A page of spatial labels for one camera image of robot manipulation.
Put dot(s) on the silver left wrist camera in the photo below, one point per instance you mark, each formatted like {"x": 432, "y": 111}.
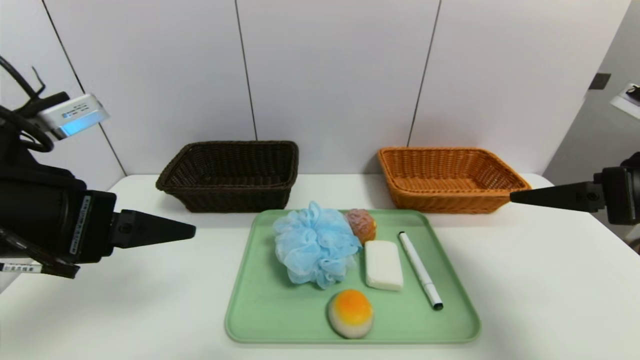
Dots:
{"x": 75, "y": 115}

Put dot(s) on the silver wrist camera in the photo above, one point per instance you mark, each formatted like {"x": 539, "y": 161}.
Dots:
{"x": 75, "y": 115}
{"x": 627, "y": 102}

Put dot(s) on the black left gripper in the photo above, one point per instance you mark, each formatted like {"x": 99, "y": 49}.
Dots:
{"x": 94, "y": 226}

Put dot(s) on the orange and white egg bun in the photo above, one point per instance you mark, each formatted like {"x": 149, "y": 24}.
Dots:
{"x": 350, "y": 314}

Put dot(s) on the dark square wall fixture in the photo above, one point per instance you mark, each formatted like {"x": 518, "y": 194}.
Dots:
{"x": 599, "y": 81}

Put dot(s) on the orange wicker basket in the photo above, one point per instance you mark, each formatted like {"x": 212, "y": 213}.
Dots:
{"x": 450, "y": 175}

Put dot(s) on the white soap bar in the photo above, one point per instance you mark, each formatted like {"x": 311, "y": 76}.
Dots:
{"x": 383, "y": 266}

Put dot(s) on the brown cream puff bun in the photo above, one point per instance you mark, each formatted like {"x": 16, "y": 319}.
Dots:
{"x": 364, "y": 225}

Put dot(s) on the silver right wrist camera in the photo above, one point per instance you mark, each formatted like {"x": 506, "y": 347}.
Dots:
{"x": 627, "y": 102}

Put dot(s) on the dark brown wicker basket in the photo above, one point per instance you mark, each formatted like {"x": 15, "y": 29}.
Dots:
{"x": 232, "y": 175}

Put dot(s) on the light blue bath loofah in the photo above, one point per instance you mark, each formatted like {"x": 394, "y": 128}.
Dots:
{"x": 312, "y": 245}

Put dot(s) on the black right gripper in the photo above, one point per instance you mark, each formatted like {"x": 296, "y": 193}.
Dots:
{"x": 619, "y": 196}

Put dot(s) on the white marker pen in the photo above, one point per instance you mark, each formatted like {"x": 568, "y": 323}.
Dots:
{"x": 420, "y": 271}

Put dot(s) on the light green plastic tray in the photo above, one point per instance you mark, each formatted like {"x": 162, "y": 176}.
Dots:
{"x": 280, "y": 300}

